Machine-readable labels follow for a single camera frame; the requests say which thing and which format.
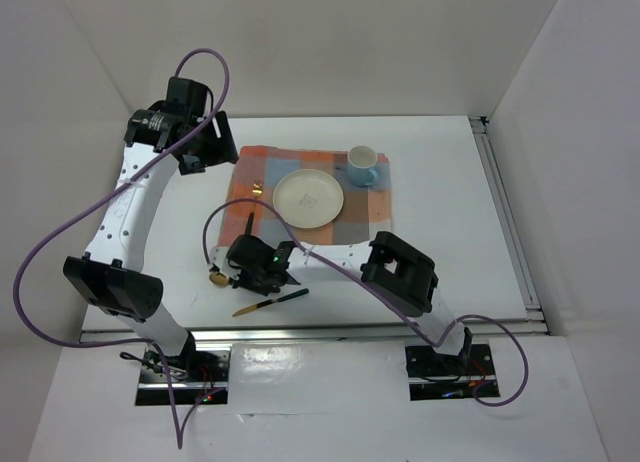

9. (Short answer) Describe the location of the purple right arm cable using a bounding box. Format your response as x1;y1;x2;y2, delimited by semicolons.
203;199;530;408

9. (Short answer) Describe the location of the cream ceramic plate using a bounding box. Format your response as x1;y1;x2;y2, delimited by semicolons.
272;169;344;229

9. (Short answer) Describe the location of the gold spoon dark handle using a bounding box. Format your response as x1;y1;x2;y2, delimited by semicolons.
209;272;230;287

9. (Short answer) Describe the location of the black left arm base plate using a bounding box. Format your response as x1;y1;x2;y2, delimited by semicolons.
133;350;230;384

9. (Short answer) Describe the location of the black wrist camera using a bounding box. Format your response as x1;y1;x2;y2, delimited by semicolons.
226;234;282;272
165;76;210;119

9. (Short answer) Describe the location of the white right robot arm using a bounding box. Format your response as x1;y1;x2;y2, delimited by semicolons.
204;231;472;374

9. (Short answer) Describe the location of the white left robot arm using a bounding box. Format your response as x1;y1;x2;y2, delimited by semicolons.
63;110;238;381

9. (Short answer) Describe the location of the gold knife dark handle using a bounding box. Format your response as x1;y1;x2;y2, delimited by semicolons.
232;288;310;318

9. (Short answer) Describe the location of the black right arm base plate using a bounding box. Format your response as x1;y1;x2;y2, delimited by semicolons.
405;344;496;382

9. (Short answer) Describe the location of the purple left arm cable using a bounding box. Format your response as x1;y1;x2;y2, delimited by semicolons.
13;48;231;451

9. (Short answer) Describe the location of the gold fork dark handle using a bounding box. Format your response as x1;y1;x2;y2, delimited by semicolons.
244;181;263;235

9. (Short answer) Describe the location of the light blue mug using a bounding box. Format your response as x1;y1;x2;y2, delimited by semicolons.
347;146;379;187

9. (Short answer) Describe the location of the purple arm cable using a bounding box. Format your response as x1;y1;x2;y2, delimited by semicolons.
13;48;231;451
203;199;530;408

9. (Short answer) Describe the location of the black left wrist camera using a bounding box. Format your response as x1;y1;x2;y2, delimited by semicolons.
165;76;210;119

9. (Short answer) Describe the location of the checked orange blue placemat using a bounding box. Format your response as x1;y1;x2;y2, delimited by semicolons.
227;146;392;245

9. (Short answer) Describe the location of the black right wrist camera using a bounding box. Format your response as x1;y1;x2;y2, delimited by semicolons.
226;234;282;272

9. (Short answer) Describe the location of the aluminium front table rail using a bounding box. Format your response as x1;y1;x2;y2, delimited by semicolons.
80;313;550;343

